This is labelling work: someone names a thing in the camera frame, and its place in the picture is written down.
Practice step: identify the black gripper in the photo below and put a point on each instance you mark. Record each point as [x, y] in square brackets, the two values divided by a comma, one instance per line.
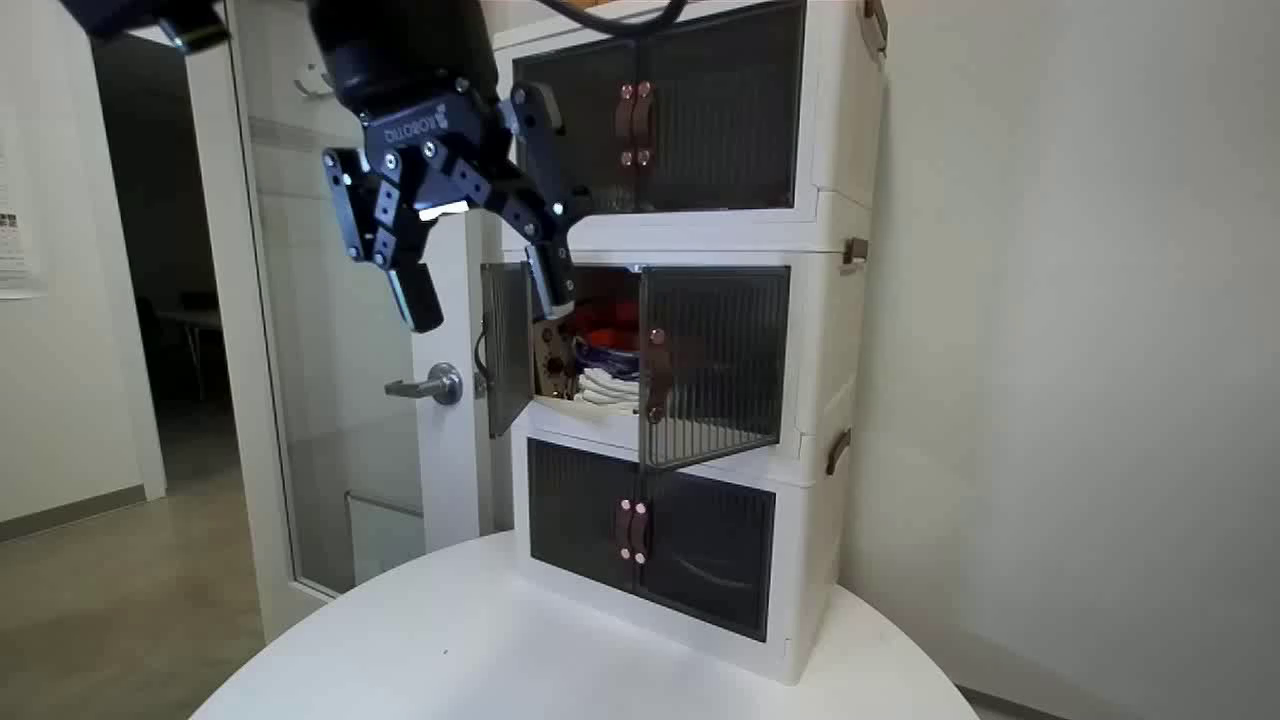
[405, 66]

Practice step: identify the brown item inside cabinet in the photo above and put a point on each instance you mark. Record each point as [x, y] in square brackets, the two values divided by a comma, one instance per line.
[555, 363]

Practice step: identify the red item inside cabinet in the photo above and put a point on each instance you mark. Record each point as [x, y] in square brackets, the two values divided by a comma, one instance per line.
[610, 327]

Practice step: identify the white item inside cabinet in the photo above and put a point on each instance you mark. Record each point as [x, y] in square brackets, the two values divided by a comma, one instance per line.
[610, 389]

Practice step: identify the white room door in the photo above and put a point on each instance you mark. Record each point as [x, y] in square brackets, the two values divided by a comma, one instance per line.
[446, 467]

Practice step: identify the white stacked storage cabinet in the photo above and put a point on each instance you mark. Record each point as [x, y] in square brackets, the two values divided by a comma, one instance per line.
[825, 346]

